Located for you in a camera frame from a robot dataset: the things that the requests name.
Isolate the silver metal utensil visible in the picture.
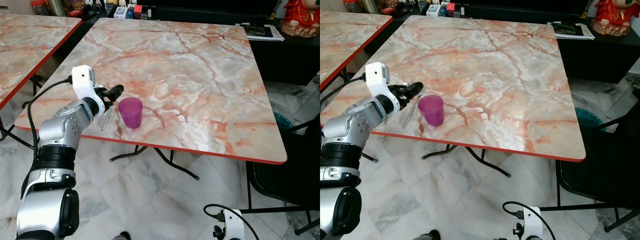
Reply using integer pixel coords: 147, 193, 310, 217
101, 105, 114, 131
403, 96, 420, 129

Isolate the purple plastic cup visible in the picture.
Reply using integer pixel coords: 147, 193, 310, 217
418, 95, 445, 127
118, 97, 144, 129

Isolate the marble pattern red-edged table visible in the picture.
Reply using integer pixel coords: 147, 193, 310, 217
320, 12, 393, 92
320, 15, 587, 179
14, 18, 288, 181
0, 14, 83, 143

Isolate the teal round container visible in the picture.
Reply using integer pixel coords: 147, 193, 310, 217
575, 107, 607, 133
272, 112, 296, 134

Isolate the red ceramic figurine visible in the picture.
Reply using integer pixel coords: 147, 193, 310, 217
279, 0, 321, 39
591, 0, 640, 37

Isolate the black chair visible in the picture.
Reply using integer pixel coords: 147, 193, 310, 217
540, 114, 640, 233
239, 115, 321, 236

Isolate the stack of papers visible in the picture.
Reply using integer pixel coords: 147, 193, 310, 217
240, 22, 285, 42
548, 21, 596, 41

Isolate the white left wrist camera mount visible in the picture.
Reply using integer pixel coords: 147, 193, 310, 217
71, 65, 106, 114
364, 62, 401, 112

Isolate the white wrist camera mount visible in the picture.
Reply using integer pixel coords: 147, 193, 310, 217
71, 65, 106, 114
364, 62, 401, 112
219, 208, 246, 240
519, 205, 545, 240

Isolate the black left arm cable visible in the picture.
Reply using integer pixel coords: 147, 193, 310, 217
27, 76, 74, 171
320, 73, 368, 108

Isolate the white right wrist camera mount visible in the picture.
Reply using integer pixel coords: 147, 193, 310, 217
519, 205, 545, 240
219, 208, 246, 240

